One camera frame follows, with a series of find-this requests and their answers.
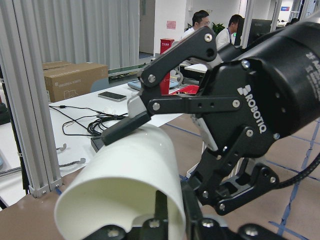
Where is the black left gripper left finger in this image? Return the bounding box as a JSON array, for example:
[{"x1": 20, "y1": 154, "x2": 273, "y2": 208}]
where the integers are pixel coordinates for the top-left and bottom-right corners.
[{"x1": 85, "y1": 190, "x2": 168, "y2": 240}]

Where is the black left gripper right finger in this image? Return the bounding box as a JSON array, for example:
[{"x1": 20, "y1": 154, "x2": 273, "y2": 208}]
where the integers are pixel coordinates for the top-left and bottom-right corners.
[{"x1": 180, "y1": 180, "x2": 284, "y2": 240}]

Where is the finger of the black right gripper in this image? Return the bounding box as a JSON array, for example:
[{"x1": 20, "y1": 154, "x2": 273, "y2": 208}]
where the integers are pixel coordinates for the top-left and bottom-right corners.
[{"x1": 101, "y1": 27, "x2": 242, "y2": 146}]

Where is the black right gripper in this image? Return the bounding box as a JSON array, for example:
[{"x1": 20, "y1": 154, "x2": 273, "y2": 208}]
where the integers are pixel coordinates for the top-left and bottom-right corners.
[{"x1": 188, "y1": 21, "x2": 320, "y2": 216}]

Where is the white cup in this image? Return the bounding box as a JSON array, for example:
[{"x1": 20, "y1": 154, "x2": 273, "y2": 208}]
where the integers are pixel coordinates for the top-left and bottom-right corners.
[{"x1": 54, "y1": 124, "x2": 186, "y2": 240}]

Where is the red parts tray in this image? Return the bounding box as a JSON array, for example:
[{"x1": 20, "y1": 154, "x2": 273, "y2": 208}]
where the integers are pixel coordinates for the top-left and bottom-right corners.
[{"x1": 170, "y1": 85, "x2": 199, "y2": 95}]

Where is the black smartphone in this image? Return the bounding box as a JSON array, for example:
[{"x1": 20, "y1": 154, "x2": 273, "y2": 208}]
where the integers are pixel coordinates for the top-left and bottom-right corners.
[{"x1": 97, "y1": 91, "x2": 127, "y2": 102}]

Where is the cardboard box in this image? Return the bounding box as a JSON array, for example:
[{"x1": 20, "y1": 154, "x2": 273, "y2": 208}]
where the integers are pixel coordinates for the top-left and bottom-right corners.
[{"x1": 43, "y1": 62, "x2": 109, "y2": 103}]

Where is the aluminium frame post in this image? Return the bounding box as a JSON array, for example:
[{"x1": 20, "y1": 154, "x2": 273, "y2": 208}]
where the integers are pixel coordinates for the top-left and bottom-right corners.
[{"x1": 0, "y1": 0, "x2": 62, "y2": 198}]

